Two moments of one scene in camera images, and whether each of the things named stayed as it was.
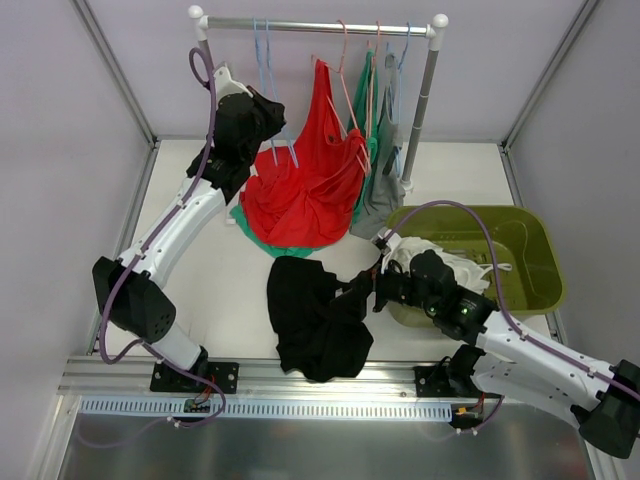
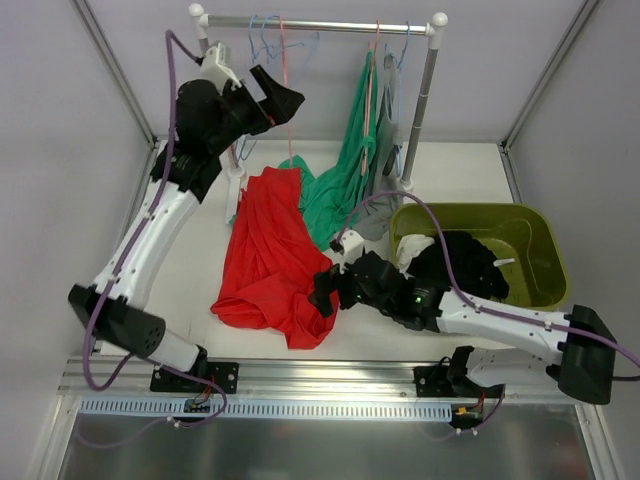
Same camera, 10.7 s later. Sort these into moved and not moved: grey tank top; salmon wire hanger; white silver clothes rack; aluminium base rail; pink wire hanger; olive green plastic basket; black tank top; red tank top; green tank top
Moved: green tank top; pink wire hanger; black tank top; red tank top
Not moved: olive green plastic basket; salmon wire hanger; aluminium base rail; grey tank top; white silver clothes rack
